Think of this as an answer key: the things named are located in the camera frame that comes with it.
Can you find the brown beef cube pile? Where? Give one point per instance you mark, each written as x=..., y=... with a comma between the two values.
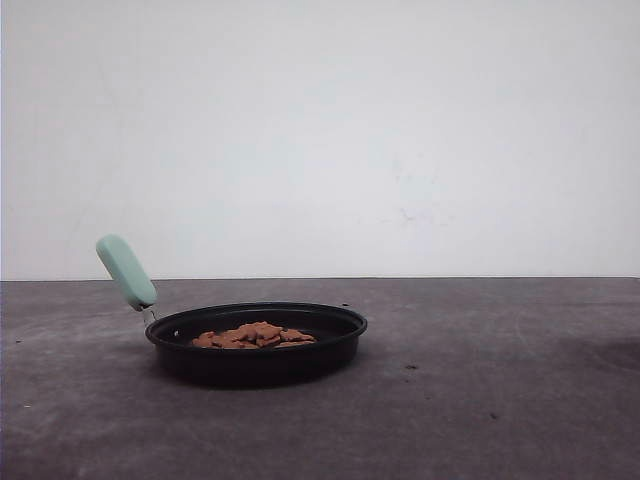
x=251, y=336

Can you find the black frying pan green handle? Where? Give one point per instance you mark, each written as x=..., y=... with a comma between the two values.
x=337, y=330

